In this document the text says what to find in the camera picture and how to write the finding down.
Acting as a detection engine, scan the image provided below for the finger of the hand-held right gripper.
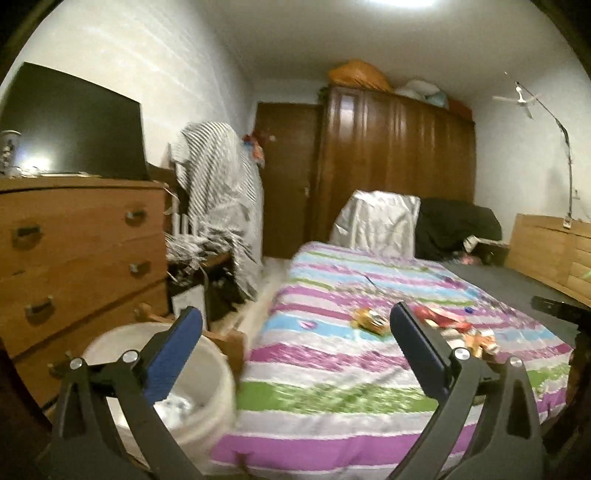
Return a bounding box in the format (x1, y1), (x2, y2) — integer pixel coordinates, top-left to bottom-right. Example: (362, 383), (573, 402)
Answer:
(531, 295), (591, 325)

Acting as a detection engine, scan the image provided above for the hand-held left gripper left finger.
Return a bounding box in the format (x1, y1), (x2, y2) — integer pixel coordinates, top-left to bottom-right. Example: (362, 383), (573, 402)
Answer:
(50, 305), (206, 480)

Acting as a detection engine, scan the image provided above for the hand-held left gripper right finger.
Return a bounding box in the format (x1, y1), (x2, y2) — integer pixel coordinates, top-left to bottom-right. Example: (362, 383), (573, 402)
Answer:
(389, 302), (546, 480)

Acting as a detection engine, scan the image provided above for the white plastic bucket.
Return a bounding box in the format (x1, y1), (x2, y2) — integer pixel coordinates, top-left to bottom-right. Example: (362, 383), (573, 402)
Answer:
(82, 322), (238, 464)

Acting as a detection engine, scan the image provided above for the red snack packet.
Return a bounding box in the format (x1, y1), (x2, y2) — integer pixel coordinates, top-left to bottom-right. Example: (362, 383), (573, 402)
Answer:
(411, 305), (474, 334)

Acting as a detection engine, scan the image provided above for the orange carton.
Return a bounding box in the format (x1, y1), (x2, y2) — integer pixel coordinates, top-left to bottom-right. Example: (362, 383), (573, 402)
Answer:
(464, 333), (499, 358)

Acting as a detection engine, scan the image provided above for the yellow snack packet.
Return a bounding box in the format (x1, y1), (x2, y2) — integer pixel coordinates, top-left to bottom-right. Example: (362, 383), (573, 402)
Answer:
(352, 308), (389, 334)

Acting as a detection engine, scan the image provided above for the white plastic bag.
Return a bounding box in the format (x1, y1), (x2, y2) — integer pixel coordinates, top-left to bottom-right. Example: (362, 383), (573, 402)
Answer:
(154, 392), (204, 418)

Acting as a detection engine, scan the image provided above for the wooden headboard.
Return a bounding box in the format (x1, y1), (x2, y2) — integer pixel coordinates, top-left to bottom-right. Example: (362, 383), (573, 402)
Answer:
(505, 213), (591, 309)

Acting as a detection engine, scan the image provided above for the grey mat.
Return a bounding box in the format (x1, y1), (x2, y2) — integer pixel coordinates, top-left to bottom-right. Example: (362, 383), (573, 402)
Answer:
(445, 261), (591, 343)

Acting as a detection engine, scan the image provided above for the black box with white label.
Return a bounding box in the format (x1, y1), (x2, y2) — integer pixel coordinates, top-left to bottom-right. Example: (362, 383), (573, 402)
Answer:
(168, 277), (208, 320)

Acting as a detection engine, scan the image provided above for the striped colourful blanket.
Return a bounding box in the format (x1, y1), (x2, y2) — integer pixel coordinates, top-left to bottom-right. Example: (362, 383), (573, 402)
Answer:
(210, 240), (578, 477)

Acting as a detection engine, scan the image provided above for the white router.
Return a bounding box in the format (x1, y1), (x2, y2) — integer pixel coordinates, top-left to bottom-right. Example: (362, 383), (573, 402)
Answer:
(173, 210), (208, 245)

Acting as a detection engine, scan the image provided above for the black cloth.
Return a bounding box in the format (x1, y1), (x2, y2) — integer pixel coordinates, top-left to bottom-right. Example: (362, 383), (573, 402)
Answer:
(413, 198), (503, 261)

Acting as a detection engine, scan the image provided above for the wooden chest of drawers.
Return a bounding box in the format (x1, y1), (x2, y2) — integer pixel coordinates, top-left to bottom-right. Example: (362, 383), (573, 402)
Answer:
(0, 178), (171, 411)

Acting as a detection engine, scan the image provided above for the silver foil bag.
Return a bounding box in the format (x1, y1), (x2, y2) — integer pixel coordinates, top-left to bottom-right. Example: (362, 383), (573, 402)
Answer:
(330, 190), (421, 259)

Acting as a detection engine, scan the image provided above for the grey striped cloth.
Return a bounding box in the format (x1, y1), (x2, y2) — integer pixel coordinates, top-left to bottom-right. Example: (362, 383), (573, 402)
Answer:
(167, 121), (265, 301)

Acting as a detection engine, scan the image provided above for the brown wooden wardrobe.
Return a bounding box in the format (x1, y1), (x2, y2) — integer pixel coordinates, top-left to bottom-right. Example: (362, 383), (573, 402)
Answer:
(314, 85), (477, 245)

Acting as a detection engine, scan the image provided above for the brown wooden door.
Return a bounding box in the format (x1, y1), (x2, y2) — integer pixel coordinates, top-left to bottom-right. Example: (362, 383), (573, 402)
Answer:
(254, 102), (324, 259)

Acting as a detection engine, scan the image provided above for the colourful hanging item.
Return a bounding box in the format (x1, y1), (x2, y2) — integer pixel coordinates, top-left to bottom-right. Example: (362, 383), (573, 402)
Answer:
(242, 133), (267, 170)

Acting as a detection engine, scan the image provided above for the black flat screen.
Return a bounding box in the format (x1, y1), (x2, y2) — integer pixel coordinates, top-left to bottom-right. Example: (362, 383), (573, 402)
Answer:
(0, 62), (151, 181)

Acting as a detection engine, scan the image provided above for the white bundle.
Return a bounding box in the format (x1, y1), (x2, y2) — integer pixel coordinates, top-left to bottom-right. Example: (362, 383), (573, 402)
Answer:
(394, 79), (450, 110)

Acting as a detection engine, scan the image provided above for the printed white cup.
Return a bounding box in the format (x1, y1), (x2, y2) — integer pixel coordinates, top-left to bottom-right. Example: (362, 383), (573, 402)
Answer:
(0, 129), (22, 178)

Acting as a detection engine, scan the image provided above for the orange bag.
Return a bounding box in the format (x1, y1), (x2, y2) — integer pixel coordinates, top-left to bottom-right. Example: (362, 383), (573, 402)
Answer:
(328, 60), (394, 93)

